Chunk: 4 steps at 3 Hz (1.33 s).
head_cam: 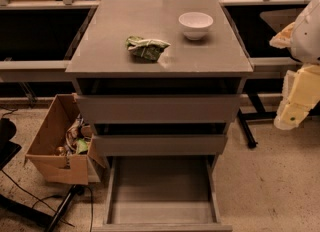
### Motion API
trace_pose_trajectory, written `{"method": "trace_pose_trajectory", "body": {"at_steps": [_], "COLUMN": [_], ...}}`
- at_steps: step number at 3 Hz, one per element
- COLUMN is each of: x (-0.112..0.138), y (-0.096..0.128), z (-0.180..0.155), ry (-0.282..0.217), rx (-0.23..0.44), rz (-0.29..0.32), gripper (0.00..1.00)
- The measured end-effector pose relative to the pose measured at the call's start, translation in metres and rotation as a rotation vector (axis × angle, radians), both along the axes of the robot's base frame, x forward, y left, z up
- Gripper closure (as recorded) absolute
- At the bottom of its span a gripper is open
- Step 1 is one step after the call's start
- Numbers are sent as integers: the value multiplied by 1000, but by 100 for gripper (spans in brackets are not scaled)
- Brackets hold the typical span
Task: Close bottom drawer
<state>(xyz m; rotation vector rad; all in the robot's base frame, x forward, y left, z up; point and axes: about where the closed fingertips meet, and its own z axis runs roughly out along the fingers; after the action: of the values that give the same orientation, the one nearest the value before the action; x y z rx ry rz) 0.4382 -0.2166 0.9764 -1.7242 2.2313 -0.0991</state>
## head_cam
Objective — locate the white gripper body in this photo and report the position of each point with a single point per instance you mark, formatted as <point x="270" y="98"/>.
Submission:
<point x="308" y="39"/>

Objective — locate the grey bottom drawer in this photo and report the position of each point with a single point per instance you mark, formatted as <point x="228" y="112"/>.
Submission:
<point x="161" y="194"/>

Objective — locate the grey drawer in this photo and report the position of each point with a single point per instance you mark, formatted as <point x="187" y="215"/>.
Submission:
<point x="161" y="194"/>
<point x="159" y="145"/>
<point x="156" y="109"/>

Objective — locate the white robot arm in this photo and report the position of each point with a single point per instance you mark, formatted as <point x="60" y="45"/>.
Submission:
<point x="302" y="36"/>

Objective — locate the grey drawer cabinet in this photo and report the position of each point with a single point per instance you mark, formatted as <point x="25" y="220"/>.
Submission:
<point x="212" y="66"/>

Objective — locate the grey middle drawer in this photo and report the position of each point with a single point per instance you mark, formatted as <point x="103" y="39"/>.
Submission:
<point x="159" y="145"/>

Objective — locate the grey top drawer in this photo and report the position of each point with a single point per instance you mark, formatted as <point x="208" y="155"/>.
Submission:
<point x="156" y="109"/>

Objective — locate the white ceramic bowl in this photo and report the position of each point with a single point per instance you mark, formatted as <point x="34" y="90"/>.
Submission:
<point x="195" y="25"/>

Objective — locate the crumpled green chip bag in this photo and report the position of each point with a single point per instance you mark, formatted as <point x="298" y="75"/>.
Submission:
<point x="146" y="48"/>

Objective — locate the green packet in box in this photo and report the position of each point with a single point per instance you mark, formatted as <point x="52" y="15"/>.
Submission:
<point x="81" y="146"/>

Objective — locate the brown cardboard box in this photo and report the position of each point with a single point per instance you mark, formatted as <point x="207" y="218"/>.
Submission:
<point x="47" y="151"/>

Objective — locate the black stand base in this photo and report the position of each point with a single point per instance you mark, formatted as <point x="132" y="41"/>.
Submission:
<point x="48" y="222"/>

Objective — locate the black table leg frame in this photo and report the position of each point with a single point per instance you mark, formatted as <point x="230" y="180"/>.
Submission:
<point x="259" y="114"/>

